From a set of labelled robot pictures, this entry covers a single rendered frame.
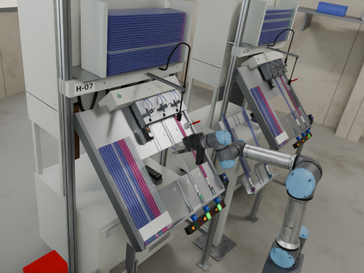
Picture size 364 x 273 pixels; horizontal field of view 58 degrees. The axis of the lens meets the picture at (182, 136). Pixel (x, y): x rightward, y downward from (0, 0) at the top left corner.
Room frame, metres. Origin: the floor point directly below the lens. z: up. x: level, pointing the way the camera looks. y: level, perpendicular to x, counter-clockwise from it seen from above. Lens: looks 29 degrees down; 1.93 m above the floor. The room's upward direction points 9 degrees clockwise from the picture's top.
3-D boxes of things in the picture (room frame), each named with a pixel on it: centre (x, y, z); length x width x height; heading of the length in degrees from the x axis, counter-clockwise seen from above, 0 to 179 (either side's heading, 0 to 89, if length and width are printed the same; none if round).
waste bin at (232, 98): (4.63, -0.63, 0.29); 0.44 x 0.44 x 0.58
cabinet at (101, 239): (1.73, 0.41, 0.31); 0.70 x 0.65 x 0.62; 144
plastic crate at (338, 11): (4.30, -1.53, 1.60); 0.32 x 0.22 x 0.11; 66
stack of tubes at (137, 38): (1.71, 0.28, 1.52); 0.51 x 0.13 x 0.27; 144
